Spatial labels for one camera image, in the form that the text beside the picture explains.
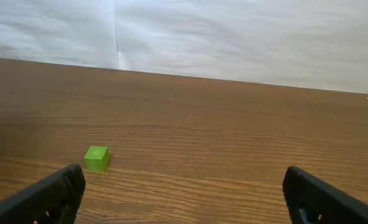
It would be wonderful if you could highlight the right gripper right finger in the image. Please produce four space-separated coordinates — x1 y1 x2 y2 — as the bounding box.
281 166 368 224

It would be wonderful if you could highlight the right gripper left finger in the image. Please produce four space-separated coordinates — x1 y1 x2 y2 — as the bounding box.
0 164 87 224

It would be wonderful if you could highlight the green cube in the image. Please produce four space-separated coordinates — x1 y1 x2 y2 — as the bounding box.
83 145 111 172

